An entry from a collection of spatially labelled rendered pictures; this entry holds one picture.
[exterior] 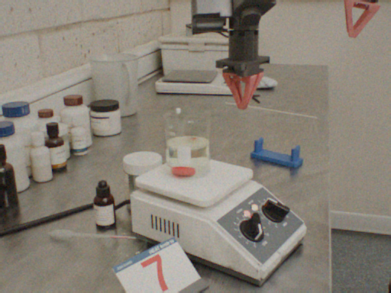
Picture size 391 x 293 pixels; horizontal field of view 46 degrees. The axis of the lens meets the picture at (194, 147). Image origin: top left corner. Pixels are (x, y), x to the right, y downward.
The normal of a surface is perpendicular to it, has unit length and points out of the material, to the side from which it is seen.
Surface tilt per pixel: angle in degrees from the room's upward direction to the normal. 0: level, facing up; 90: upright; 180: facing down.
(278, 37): 90
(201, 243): 90
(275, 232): 30
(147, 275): 40
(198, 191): 0
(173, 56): 93
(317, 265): 0
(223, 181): 0
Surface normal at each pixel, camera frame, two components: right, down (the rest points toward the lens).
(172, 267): 0.44, -0.58
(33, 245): -0.01, -0.94
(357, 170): -0.26, 0.33
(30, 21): 0.97, 0.07
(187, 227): -0.58, 0.28
